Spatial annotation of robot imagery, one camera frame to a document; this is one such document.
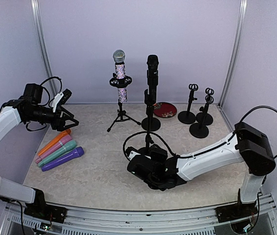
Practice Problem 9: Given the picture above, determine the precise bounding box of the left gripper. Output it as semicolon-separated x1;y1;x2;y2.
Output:
25;104;79;131

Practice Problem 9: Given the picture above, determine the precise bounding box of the orange microphone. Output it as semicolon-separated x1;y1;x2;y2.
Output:
37;129;71;156

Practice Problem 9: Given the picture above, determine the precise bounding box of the pink microphone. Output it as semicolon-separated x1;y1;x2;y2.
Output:
35;135;72;164

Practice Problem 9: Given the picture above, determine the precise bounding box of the teal microphone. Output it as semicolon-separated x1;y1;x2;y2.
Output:
37;140;77;167

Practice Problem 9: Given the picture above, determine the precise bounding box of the purple microphone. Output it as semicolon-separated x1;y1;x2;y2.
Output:
41;146;85;172

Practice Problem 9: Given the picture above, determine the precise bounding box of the black desk stand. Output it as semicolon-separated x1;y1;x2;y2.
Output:
178;84;198;124

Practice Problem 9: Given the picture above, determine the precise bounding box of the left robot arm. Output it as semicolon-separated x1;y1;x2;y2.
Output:
0;83;79;224

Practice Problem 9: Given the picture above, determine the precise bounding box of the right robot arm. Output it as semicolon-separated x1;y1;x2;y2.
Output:
123;122;276;222

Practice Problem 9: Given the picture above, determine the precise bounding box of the black tripod microphone stand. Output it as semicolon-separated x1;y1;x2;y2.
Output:
107;73;141;132

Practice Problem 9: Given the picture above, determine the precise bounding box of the glitter microphone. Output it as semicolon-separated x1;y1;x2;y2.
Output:
113;49;127;103

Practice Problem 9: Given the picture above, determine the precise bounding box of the black microphone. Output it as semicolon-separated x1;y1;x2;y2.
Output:
147;54;159;104

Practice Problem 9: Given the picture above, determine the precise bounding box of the red patterned coaster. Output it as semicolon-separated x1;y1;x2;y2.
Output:
154;102;177;118

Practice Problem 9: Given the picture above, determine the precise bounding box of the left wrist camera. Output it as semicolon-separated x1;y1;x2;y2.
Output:
51;89;72;113

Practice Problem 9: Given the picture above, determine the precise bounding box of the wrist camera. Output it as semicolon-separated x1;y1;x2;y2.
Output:
149;144;168;163
51;89;72;113

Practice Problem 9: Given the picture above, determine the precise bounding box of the left aluminium frame post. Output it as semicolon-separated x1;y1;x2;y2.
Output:
30;0;60;98

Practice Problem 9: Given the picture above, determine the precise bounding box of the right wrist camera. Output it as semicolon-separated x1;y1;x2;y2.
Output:
149;144;168;163

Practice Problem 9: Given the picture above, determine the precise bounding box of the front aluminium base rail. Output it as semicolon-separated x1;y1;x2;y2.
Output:
0;195;277;235

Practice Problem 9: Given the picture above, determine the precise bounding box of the aluminium corner frame post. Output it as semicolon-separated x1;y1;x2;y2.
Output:
218;0;248;109

